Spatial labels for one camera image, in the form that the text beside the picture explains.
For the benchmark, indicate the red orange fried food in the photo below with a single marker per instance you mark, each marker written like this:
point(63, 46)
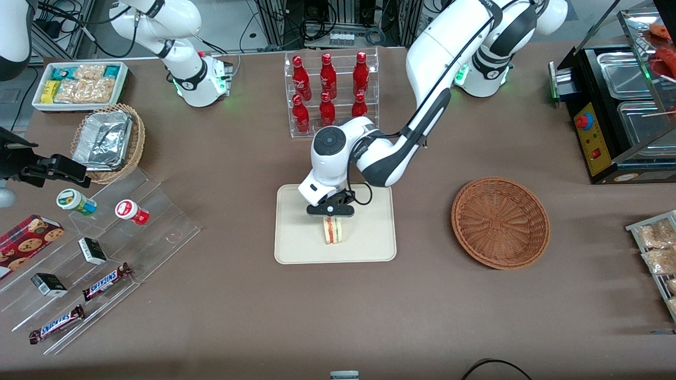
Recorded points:
point(666, 60)

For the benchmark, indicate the clear bag of pastries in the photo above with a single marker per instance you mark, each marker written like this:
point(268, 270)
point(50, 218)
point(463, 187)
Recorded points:
point(660, 261)
point(655, 235)

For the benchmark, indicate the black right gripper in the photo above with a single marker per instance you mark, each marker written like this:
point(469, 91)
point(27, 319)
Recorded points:
point(15, 160)

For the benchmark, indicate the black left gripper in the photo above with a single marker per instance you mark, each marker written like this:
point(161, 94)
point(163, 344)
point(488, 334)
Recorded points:
point(335, 199)

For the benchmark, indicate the small black white box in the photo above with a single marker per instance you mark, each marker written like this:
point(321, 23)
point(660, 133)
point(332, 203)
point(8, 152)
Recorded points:
point(92, 251)
point(48, 285)

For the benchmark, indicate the clear acrylic stepped shelf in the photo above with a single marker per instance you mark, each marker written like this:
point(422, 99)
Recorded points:
point(158, 237)

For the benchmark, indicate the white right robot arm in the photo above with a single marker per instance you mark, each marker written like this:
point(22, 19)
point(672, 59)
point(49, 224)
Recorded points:
point(186, 74)

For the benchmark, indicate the red chocolate cookie box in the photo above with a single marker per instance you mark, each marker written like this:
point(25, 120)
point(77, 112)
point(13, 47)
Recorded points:
point(29, 244)

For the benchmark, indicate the red cola bottle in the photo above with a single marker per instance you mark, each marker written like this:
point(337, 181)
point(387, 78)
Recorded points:
point(327, 111)
point(359, 108)
point(301, 117)
point(328, 76)
point(300, 79)
point(360, 74)

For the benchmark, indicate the beige rectangular serving tray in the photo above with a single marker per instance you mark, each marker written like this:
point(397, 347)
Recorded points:
point(369, 237)

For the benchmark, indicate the yellow snack pack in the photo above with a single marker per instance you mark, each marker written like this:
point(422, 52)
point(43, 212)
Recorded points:
point(50, 92)

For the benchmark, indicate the green lid white cup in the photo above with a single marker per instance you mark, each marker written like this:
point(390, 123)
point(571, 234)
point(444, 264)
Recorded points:
point(74, 200)

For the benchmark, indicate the red lid white cup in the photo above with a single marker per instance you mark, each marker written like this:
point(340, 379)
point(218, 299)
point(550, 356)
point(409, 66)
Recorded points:
point(129, 211)

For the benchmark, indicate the white right wrist camera block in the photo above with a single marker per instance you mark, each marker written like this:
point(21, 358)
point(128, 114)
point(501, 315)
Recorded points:
point(6, 194)

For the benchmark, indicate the silver foil container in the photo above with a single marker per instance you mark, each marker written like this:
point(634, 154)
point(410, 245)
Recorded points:
point(103, 140)

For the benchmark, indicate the black food warmer machine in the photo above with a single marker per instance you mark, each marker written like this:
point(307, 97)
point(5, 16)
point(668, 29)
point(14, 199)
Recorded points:
point(602, 153)

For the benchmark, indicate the white plastic snack bin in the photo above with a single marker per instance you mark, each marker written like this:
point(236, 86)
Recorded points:
point(122, 87)

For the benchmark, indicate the small grey white device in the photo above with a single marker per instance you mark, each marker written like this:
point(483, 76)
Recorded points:
point(344, 376)

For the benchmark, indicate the clear acrylic bottle rack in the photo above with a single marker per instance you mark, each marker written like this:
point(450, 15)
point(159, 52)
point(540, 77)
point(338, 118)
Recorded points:
point(291, 133)

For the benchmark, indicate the light oval wicker basket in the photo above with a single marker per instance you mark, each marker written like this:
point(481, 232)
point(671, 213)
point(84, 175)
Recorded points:
point(136, 142)

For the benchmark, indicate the tray of wrapped pastries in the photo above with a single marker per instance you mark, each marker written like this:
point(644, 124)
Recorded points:
point(634, 228)

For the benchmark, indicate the triangular sandwich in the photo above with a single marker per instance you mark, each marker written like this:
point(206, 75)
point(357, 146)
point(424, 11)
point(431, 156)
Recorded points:
point(333, 232)

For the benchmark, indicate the clear bag of crackers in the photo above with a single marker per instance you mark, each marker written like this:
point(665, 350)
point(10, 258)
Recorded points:
point(90, 72)
point(71, 91)
point(100, 91)

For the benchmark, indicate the white power strip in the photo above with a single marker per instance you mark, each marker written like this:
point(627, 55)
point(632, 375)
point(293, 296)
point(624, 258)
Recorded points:
point(341, 38)

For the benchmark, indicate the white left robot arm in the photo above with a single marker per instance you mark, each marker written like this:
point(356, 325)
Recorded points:
point(438, 47)

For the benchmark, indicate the brown Snickers bar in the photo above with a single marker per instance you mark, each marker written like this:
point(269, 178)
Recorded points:
point(57, 324)
point(105, 281)

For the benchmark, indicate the brown round wicker basket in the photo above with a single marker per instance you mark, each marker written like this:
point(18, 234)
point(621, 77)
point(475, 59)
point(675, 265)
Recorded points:
point(499, 224)

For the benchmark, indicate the teal snack pack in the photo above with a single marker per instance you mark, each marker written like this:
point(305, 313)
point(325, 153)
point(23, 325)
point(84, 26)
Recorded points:
point(62, 73)
point(112, 72)

